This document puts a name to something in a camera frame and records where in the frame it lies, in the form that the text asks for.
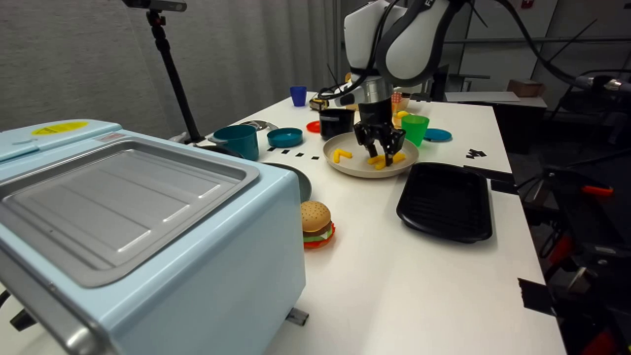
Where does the blue round plate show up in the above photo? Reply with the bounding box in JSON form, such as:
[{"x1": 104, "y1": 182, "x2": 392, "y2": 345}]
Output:
[{"x1": 422, "y1": 127, "x2": 453, "y2": 144}]

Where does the black toy pot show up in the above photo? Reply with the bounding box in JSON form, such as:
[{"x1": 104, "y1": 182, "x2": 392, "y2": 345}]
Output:
[{"x1": 317, "y1": 105, "x2": 361, "y2": 142}]

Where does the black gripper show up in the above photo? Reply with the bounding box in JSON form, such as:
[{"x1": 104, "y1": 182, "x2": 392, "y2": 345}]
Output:
[{"x1": 353, "y1": 101, "x2": 408, "y2": 168}]

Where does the black tape patch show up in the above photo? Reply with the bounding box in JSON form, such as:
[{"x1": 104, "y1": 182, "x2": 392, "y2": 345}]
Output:
[{"x1": 518, "y1": 276, "x2": 560, "y2": 316}]

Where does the black camera bar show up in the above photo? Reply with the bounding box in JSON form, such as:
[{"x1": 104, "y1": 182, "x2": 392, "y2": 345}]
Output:
[{"x1": 120, "y1": 0, "x2": 189, "y2": 14}]

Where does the red handled clamp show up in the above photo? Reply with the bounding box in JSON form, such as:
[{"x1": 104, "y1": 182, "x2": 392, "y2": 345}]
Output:
[{"x1": 577, "y1": 184, "x2": 617, "y2": 202}]

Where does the toy burger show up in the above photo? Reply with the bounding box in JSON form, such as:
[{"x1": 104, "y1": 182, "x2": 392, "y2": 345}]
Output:
[{"x1": 299, "y1": 200, "x2": 337, "y2": 253}]

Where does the black rectangular tray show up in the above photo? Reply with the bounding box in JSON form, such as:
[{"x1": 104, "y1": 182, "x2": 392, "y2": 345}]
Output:
[{"x1": 394, "y1": 162, "x2": 495, "y2": 245}]

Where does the grey round lid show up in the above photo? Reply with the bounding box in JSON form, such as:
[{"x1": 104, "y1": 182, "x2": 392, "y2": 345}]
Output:
[{"x1": 232, "y1": 119, "x2": 280, "y2": 134}]

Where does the teal toy pot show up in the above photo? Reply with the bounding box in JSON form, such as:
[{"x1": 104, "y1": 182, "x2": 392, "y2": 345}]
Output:
[{"x1": 211, "y1": 125, "x2": 260, "y2": 164}]

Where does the green plastic cup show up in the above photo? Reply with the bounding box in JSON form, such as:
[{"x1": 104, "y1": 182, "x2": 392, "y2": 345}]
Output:
[{"x1": 400, "y1": 113, "x2": 432, "y2": 148}]

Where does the light blue toy oven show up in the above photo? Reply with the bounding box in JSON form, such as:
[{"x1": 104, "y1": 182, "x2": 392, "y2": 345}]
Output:
[{"x1": 0, "y1": 117, "x2": 311, "y2": 355}]

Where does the blue small bowl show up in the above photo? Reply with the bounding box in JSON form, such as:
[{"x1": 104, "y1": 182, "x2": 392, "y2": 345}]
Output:
[{"x1": 266, "y1": 127, "x2": 305, "y2": 150}]

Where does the grey backdrop curtain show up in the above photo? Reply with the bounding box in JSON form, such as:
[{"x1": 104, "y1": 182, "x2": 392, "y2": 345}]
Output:
[{"x1": 0, "y1": 0, "x2": 347, "y2": 140}]

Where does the blue plastic cup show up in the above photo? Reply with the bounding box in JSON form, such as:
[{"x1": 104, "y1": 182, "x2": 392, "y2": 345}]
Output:
[{"x1": 288, "y1": 85, "x2": 309, "y2": 109}]

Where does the black camera tripod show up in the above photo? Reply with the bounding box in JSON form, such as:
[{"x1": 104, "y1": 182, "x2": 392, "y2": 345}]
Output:
[{"x1": 144, "y1": 8, "x2": 205, "y2": 146}]

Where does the beige round plate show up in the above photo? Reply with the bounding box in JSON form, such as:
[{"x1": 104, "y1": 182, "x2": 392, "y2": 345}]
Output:
[{"x1": 321, "y1": 131, "x2": 420, "y2": 182}]

